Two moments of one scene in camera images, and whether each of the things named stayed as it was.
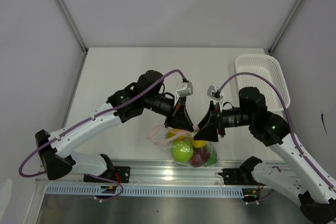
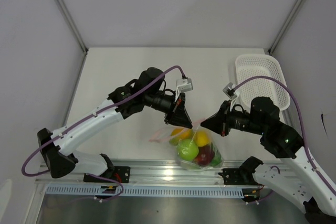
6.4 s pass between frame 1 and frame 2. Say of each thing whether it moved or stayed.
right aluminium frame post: stayed
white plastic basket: stayed
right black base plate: stayed
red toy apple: moved
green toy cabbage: moved
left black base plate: stayed
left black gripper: stayed
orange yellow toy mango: moved
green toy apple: moved
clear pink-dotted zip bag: moved
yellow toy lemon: moved
